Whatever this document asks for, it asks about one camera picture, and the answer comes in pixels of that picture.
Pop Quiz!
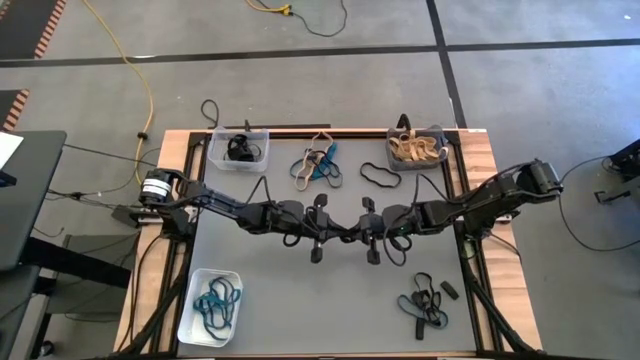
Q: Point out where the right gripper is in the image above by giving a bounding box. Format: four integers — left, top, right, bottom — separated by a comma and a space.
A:
351, 196, 385, 266

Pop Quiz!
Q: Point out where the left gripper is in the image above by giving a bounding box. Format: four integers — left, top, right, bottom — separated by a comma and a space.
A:
305, 193, 353, 265

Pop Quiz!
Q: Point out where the large tan rubber band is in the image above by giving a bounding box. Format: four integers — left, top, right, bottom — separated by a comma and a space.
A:
388, 130, 437, 163

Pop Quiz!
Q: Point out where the grey mesh basket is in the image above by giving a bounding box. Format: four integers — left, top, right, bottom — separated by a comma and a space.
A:
385, 124, 450, 173

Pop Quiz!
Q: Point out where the clear plastic bin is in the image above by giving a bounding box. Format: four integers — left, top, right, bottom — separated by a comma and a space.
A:
207, 126, 271, 174

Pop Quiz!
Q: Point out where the white plastic bin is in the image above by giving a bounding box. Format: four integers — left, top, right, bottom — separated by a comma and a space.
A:
177, 267, 245, 349

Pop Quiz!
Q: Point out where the black floor tape strip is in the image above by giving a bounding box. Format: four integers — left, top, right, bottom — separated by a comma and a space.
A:
0, 38, 640, 69
424, 0, 469, 130

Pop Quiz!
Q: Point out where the dark power supply box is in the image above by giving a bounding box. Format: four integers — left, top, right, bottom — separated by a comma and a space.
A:
110, 203, 151, 229

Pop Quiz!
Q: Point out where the black desk leg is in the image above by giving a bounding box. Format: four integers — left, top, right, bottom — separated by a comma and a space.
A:
19, 235, 132, 290

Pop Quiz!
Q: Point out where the black equipment stand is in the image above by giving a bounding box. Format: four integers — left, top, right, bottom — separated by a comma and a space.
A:
593, 138, 640, 205

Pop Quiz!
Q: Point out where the dark grey desk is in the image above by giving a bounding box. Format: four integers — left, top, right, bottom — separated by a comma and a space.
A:
0, 130, 69, 274

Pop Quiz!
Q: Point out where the white paper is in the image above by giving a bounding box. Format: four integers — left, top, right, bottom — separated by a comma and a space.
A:
0, 132, 25, 171

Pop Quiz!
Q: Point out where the hazard striped floor mat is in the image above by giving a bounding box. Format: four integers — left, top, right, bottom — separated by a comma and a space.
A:
0, 0, 68, 61
0, 88, 31, 134

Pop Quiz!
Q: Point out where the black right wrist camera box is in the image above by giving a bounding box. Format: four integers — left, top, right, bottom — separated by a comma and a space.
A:
382, 207, 415, 235

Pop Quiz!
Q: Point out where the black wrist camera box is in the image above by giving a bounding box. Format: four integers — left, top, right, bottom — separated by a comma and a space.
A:
382, 207, 415, 235
277, 199, 307, 227

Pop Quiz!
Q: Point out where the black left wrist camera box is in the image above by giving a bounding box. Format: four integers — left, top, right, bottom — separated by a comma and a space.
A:
277, 199, 307, 227

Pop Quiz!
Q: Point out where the black aluminium table frame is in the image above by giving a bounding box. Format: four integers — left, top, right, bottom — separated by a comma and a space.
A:
113, 128, 544, 360

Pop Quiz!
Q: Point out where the black perforated rail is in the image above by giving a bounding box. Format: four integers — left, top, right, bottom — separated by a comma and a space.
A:
222, 123, 332, 131

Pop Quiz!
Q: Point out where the black cable loop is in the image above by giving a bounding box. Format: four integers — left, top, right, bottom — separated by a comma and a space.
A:
200, 98, 221, 130

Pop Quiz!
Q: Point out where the black floor cable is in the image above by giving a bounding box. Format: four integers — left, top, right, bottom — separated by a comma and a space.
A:
289, 0, 349, 39

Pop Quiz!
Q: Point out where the yellow plug cable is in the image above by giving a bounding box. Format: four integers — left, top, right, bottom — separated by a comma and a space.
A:
244, 0, 294, 16

